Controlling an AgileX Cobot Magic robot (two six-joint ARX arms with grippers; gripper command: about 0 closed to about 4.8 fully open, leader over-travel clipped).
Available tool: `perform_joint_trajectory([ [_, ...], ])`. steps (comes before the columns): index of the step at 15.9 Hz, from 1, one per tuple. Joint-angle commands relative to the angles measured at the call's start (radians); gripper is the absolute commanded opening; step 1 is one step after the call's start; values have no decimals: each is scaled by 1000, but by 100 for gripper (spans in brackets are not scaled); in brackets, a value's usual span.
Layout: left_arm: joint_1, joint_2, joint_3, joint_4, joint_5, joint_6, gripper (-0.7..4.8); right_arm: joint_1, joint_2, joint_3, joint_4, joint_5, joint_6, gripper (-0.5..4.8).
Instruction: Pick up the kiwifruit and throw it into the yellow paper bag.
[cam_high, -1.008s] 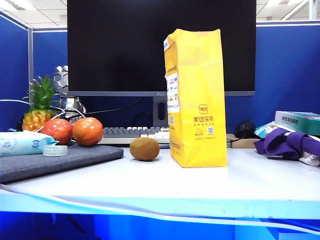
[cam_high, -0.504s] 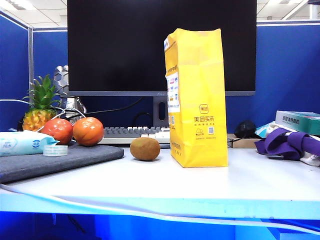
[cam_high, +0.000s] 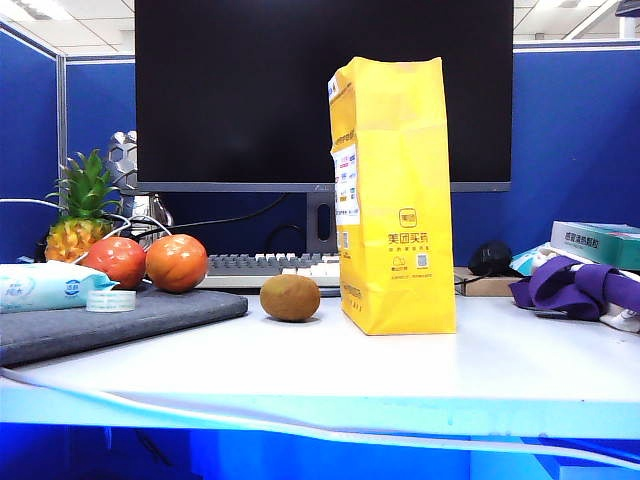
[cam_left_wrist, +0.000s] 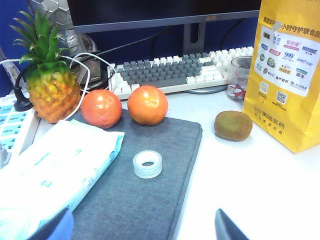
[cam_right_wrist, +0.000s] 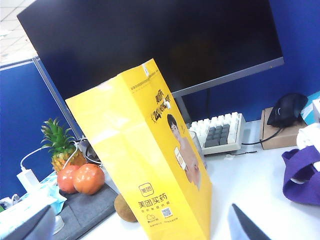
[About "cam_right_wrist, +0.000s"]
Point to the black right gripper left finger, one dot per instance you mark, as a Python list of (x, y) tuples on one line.
[(32, 226)]

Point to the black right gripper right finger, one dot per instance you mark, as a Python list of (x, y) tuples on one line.
[(246, 228)]

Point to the purple cloth bag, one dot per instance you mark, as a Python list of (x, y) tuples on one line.
[(300, 160)]

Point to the brown kiwifruit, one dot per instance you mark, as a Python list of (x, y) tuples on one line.
[(122, 207)]

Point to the yellow paper bag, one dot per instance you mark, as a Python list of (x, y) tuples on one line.
[(125, 150)]

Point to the wet wipes pack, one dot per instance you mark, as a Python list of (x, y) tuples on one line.
[(20, 212)]

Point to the clear tape roll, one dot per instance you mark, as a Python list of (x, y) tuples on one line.
[(58, 225)]

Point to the blue face mask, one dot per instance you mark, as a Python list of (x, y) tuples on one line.
[(53, 195)]

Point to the white power adapter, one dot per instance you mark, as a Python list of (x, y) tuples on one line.
[(28, 180)]

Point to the grey felt sleeve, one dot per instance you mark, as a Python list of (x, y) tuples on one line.
[(85, 212)]

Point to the red tomato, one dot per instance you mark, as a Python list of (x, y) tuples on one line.
[(65, 180)]

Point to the orange-red tomato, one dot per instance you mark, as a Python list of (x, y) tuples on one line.
[(88, 178)]

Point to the small pineapple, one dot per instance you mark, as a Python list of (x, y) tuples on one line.
[(58, 140)]

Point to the brown cardboard box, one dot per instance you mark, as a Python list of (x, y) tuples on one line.
[(280, 140)]

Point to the grey white mechanical keyboard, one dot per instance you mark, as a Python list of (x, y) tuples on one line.
[(220, 135)]

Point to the black computer mouse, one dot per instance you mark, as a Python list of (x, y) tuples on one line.
[(287, 107)]

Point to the teal white carton box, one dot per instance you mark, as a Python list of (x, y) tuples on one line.
[(312, 105)]

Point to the black computer monitor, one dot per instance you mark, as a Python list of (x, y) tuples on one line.
[(125, 37)]

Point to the grey partition post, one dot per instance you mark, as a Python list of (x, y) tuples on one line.
[(50, 82)]

